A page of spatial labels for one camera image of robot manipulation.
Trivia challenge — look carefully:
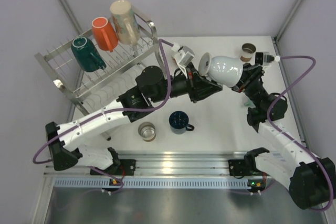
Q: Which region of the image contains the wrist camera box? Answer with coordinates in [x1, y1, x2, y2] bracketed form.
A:
[171, 42, 195, 77]
[255, 52, 280, 67]

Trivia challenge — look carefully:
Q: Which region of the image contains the orange mug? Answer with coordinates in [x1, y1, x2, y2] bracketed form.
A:
[91, 17, 118, 52]

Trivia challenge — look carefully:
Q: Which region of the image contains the small tumbler cork band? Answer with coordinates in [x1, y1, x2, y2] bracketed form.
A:
[240, 43, 256, 62]

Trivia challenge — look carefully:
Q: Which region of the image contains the aluminium mounting rail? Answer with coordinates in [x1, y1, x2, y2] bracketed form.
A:
[43, 151, 328, 177]

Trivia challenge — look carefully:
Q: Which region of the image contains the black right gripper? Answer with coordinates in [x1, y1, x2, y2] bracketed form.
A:
[217, 63, 268, 110]

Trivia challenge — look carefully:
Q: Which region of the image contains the stainless steel dish rack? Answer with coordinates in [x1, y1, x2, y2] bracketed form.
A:
[34, 11, 172, 141]

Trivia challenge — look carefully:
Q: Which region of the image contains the light blue mug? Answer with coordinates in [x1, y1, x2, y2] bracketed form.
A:
[199, 52, 243, 88]

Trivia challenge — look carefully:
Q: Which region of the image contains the mint green cup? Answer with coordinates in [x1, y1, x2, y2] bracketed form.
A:
[243, 97, 255, 108]

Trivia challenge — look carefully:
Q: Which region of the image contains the slotted cable duct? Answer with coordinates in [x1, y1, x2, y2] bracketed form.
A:
[54, 178, 255, 189]

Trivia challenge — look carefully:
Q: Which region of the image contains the dark blue speckled mug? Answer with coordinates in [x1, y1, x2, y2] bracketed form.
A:
[169, 111, 195, 134]

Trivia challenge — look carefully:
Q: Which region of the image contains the tall beige floral mug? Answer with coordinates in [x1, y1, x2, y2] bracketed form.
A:
[110, 0, 141, 46]

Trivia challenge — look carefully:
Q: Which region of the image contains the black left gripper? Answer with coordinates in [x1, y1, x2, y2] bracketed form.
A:
[150, 61, 222, 103]

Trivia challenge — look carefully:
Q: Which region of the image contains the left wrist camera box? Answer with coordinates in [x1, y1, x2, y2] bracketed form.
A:
[171, 42, 195, 77]

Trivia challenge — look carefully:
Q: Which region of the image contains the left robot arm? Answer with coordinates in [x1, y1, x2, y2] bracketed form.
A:
[45, 63, 223, 175]

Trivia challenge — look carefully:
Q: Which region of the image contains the steel tumbler cork base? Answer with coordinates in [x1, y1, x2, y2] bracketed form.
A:
[138, 122, 156, 142]

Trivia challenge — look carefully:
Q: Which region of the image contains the dark green mug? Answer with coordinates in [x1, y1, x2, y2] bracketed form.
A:
[71, 36, 107, 72]

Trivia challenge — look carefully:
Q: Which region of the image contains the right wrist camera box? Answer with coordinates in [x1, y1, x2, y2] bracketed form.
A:
[255, 52, 280, 67]

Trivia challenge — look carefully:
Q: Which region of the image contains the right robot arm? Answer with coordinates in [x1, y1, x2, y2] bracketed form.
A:
[223, 62, 335, 210]

